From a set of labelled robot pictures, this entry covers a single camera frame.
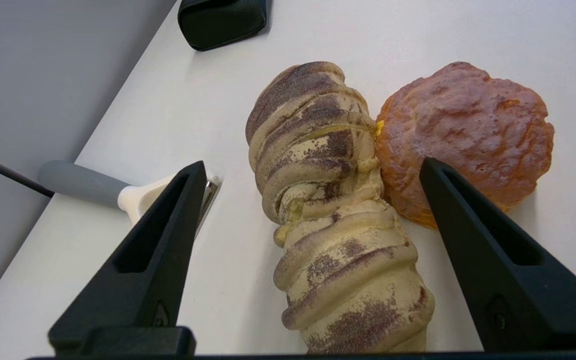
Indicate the round golden cream puff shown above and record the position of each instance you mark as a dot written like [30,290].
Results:
[463,135]

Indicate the black glasses case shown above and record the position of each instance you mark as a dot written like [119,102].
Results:
[223,20]

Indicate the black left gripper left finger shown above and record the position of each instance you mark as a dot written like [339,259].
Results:
[138,295]

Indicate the long twisted striped bread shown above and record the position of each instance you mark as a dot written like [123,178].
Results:
[338,235]

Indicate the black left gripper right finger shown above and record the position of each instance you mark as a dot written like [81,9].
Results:
[523,300]

